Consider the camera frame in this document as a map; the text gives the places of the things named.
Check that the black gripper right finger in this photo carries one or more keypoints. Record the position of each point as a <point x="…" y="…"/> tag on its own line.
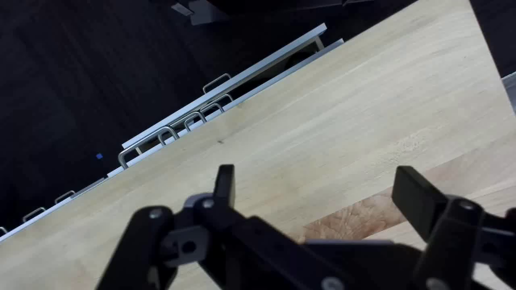
<point x="416" y="198"/>

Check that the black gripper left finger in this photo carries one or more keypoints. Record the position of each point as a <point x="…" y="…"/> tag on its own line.
<point x="226" y="186"/>

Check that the grey angular object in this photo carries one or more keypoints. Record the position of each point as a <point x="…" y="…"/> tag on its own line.
<point x="201" y="9"/>

